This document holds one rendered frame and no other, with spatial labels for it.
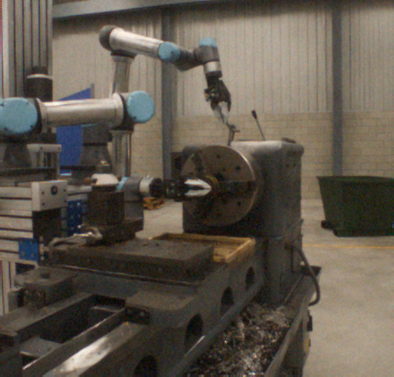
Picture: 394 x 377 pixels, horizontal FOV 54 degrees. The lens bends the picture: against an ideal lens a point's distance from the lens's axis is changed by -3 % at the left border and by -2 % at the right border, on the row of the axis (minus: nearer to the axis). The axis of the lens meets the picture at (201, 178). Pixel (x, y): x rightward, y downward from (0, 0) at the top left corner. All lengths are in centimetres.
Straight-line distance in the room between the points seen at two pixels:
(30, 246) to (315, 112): 1054
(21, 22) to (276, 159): 117
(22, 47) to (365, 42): 1089
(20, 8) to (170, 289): 134
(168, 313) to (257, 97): 1104
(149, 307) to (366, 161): 1098
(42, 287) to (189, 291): 34
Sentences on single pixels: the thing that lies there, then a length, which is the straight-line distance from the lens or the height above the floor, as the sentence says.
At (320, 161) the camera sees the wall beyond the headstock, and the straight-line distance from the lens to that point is 1149.
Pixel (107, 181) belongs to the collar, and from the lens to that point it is 103.
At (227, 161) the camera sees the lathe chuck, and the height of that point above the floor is 117.
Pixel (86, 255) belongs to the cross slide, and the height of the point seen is 95.
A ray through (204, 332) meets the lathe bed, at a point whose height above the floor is 72.
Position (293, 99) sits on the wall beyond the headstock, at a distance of 1165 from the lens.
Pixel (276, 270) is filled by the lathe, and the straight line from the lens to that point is 168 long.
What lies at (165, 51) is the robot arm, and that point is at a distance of 163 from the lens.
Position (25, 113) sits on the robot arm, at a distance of 133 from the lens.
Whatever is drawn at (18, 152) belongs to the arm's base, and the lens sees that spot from 147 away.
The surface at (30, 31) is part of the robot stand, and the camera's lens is 187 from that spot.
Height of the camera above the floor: 119
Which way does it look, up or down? 3 degrees down
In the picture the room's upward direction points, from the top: 1 degrees counter-clockwise
